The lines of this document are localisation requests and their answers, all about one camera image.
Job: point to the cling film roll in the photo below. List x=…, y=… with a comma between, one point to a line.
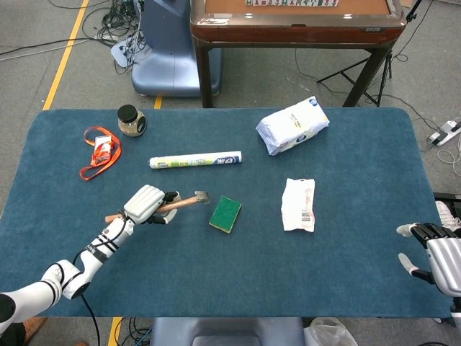
x=194, y=160

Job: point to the crumpled white packet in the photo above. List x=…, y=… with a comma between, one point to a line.
x=297, y=205

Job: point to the white purple tissue pack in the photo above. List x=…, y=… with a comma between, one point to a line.
x=291, y=126

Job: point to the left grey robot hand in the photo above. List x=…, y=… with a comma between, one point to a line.
x=144, y=202

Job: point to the glass jar black lid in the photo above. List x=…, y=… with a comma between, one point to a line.
x=131, y=124

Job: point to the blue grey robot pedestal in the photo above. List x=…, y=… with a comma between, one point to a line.
x=165, y=54

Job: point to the face-up mahjong tile row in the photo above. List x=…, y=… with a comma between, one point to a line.
x=291, y=3

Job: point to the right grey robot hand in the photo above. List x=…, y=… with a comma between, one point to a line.
x=444, y=256

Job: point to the white power strip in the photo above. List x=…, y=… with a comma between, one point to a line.
x=444, y=132

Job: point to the grey robot torso base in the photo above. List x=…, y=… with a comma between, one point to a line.
x=227, y=331

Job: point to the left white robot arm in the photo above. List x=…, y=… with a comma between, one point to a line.
x=104, y=241

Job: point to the white socket adapter block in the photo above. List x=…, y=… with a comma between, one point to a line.
x=120, y=52

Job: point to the blue felt table cover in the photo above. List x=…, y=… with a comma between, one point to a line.
x=252, y=274

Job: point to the brown mahjong table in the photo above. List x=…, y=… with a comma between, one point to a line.
x=288, y=30

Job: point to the clear plastic bag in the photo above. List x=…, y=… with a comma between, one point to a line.
x=331, y=333

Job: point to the green yellow sponge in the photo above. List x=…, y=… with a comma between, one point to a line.
x=225, y=214

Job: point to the white shoe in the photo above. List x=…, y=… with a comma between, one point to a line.
x=446, y=212

